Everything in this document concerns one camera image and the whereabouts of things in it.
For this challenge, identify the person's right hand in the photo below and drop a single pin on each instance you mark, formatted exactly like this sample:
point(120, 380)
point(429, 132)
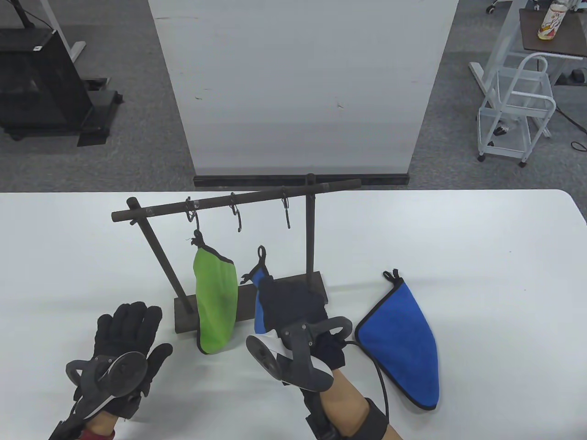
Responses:
point(289, 302)

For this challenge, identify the person's left hand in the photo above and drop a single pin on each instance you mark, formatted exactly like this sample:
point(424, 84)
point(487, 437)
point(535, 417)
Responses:
point(124, 330)

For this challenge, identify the blue hand towel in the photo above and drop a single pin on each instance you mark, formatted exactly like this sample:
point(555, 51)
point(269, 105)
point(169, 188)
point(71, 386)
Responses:
point(259, 321)
point(403, 339)

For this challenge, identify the green hand towel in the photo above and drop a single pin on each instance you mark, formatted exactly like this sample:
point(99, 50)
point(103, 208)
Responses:
point(213, 302)

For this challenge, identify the black metal s-hook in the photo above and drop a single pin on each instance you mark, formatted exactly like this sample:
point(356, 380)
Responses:
point(288, 215)
point(197, 219)
point(239, 220)

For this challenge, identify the person's right forearm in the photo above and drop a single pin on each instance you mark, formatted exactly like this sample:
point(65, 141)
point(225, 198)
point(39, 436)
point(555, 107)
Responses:
point(344, 403)

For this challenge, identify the person's left forearm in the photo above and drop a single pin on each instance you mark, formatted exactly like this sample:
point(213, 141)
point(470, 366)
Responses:
point(101, 424)

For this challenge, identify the grey hand tracker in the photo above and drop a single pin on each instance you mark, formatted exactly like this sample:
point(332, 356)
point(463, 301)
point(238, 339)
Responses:
point(298, 362)
point(124, 373)

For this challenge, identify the dark metal hanging rack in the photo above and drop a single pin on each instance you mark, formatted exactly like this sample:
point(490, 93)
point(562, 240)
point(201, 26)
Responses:
point(310, 229)

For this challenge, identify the black wrist band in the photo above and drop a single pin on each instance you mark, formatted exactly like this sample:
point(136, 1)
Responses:
point(64, 428)
point(378, 419)

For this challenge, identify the black board base bar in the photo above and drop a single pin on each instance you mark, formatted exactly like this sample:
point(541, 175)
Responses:
point(367, 180)

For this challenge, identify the white partition board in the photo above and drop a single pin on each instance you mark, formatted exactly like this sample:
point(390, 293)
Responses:
point(298, 91)

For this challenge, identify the black cabinet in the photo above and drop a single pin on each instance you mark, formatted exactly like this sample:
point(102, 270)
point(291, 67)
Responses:
point(36, 82)

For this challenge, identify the white rolling cart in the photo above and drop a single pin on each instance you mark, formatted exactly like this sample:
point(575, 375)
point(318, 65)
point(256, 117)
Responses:
point(486, 78)

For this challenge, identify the white desk leg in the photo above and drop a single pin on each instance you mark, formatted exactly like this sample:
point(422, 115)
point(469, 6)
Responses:
point(64, 32)

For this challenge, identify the white metal cart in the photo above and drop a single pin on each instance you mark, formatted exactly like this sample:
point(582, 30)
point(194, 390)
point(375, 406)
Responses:
point(518, 91)

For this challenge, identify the brown side table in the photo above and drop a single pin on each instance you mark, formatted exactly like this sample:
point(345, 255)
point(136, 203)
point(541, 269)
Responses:
point(568, 41)

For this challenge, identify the white bottle with print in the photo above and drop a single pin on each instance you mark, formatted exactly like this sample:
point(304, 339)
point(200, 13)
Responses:
point(552, 20)

